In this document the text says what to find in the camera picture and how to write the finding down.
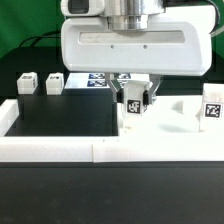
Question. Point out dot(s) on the white U-shaped obstacle fence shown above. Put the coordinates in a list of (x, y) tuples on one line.
[(154, 148)]

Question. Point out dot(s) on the white square table top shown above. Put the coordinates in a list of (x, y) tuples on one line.
[(169, 114)]

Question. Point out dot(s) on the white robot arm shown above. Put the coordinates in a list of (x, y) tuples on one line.
[(129, 15)]

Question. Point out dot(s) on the white marker base plate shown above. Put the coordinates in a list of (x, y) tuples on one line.
[(97, 80)]

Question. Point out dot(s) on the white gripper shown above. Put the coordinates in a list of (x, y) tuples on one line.
[(176, 42)]

